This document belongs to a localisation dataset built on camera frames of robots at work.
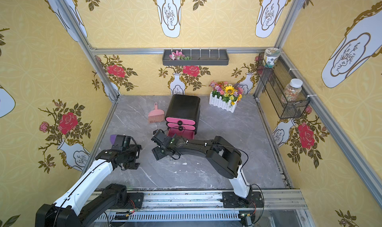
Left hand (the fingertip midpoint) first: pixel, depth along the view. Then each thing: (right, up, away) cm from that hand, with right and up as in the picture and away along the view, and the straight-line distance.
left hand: (138, 152), depth 85 cm
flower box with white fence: (+53, +34, +15) cm, 64 cm away
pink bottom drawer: (+28, +9, +8) cm, 30 cm away
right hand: (+13, +3, +4) cm, 14 cm away
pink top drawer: (+24, +17, +2) cm, 30 cm away
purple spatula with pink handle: (-21, +6, +12) cm, 25 cm away
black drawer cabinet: (+25, +21, +2) cm, 33 cm away
